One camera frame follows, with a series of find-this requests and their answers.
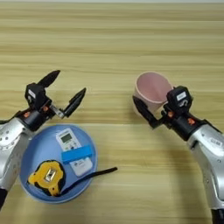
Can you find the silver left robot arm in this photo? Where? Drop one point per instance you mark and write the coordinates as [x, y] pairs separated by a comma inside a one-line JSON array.
[[11, 151]]

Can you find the right gripper small black box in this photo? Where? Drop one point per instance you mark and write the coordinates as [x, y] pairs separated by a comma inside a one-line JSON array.
[[180, 99]]

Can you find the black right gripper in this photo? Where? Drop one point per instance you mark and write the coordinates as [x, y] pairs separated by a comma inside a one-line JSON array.
[[183, 122]]

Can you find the pink plastic cup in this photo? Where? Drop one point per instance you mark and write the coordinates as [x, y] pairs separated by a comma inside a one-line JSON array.
[[153, 87]]

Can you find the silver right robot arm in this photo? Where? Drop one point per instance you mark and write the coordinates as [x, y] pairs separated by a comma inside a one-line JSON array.
[[208, 163]]

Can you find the blue rectangular block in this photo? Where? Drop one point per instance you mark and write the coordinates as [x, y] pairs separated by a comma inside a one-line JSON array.
[[77, 154]]

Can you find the blue round plate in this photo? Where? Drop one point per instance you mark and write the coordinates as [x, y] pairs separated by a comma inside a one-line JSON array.
[[40, 148]]

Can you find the white remote control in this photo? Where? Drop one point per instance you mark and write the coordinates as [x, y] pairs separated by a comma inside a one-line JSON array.
[[67, 138]]

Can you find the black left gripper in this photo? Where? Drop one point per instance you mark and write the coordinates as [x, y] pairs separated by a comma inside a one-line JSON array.
[[35, 118]]

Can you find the gripper small black box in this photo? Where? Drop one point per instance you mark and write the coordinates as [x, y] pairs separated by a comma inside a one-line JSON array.
[[180, 99], [35, 95]]

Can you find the left gripper small black box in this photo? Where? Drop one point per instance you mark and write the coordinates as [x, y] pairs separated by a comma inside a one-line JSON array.
[[35, 95]]

